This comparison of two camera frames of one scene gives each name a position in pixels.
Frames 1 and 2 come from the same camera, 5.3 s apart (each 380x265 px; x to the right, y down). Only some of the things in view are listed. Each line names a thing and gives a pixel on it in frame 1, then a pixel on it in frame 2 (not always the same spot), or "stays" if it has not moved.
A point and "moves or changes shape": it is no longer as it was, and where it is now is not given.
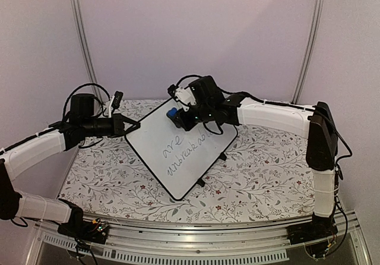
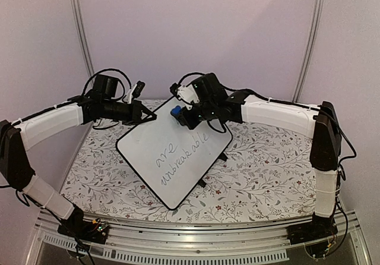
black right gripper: (184, 123) stays
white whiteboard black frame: (179, 157) moves or changes shape
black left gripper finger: (130, 130) to (137, 122)
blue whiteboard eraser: (172, 112) moves or changes shape
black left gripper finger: (131, 122) to (148, 115)
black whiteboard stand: (200, 182) stays
